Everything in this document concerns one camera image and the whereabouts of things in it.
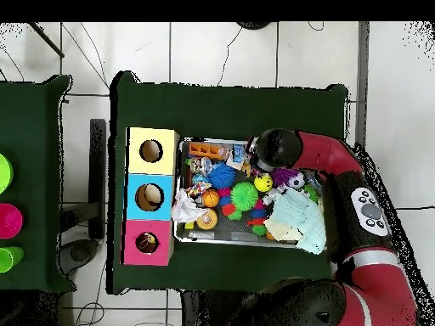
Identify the yellow plush duck toy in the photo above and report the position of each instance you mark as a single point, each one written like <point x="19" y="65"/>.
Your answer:
<point x="145" y="242"/>

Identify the shallow clear mesh bin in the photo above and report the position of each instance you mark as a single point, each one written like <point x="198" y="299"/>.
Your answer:
<point x="180" y="231"/>

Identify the yellow-green plastic cup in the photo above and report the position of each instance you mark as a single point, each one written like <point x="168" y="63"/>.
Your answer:
<point x="3" y="173"/>

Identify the orange basketball toy ball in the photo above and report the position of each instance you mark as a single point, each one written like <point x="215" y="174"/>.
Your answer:
<point x="211" y="198"/>

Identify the purple spiky ball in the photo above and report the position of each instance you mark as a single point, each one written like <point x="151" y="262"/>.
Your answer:
<point x="282" y="176"/>

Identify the yellow smiley ball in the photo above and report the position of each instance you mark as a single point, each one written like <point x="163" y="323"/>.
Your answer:
<point x="264" y="183"/>

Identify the side table with green cloth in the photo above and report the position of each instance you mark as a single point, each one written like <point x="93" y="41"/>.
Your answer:
<point x="41" y="136"/>

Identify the green spiky ball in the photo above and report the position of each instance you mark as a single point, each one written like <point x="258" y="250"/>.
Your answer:
<point x="245" y="197"/>

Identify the tan orange ball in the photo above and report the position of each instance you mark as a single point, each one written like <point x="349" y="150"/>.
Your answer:
<point x="207" y="219"/>

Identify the light blue knitted cloth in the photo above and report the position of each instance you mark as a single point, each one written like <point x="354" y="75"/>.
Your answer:
<point x="299" y="214"/>

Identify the black round base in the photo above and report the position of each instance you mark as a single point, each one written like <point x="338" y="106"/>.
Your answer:
<point x="253" y="24"/>

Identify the small soccer ball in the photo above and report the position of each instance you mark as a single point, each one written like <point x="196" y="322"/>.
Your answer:
<point x="296" y="180"/>

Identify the black panel on stand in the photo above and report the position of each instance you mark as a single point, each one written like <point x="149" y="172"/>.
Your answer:
<point x="98" y="176"/>

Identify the cream waffle cloth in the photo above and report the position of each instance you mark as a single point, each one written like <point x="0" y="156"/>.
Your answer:
<point x="282" y="231"/>

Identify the bright green plastic cup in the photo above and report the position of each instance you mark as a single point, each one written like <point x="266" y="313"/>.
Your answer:
<point x="9" y="259"/>

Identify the large blue spiky ball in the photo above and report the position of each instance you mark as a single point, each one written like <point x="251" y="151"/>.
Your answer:
<point x="221" y="175"/>

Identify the pink plastic cup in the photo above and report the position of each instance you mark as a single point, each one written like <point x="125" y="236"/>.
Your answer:
<point x="9" y="221"/>

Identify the dark green table cloth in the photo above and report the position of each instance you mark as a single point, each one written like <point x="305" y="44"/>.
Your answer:
<point x="149" y="102"/>

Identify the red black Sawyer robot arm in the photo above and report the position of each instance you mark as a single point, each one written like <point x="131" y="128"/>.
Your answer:
<point x="367" y="272"/>

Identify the wooden box with three holes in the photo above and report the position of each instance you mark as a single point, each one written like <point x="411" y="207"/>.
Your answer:
<point x="151" y="183"/>

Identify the long orange building block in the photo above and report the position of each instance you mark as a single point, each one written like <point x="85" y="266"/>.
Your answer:
<point x="208" y="150"/>

